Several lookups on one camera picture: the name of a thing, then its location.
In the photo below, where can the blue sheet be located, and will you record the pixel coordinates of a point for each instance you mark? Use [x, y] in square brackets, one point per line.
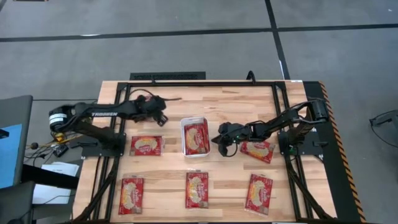
[11, 155]

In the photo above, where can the black perforated floor panel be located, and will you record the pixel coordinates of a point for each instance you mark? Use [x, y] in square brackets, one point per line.
[168, 76]

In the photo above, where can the black bar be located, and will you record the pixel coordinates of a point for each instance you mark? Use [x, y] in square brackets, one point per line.
[46, 177]

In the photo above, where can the black stand leg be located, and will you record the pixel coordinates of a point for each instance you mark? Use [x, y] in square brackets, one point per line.
[385, 118]

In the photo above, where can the dark grey chair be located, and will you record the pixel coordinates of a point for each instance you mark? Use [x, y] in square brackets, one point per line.
[15, 202]

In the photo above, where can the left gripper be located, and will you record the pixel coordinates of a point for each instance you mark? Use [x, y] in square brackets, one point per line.
[145, 109]

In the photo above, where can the grey desk surface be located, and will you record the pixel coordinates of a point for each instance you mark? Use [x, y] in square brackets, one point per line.
[18, 109]

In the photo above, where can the black round knob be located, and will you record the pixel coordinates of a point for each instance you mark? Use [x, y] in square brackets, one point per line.
[34, 145]

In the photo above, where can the white paper sheets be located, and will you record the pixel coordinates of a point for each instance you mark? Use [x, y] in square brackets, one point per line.
[59, 169]

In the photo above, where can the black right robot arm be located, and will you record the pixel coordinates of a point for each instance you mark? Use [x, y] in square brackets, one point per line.
[280, 119]

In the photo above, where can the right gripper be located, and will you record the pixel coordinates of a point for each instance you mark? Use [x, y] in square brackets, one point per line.
[237, 133]

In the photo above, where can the black metal table frame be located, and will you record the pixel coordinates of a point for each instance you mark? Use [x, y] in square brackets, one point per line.
[202, 84]

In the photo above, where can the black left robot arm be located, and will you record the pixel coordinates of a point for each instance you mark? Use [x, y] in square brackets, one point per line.
[102, 113]

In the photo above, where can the small black device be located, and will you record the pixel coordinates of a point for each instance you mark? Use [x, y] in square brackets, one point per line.
[60, 150]

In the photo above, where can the white plastic basket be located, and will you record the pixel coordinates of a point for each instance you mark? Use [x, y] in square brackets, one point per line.
[183, 137]

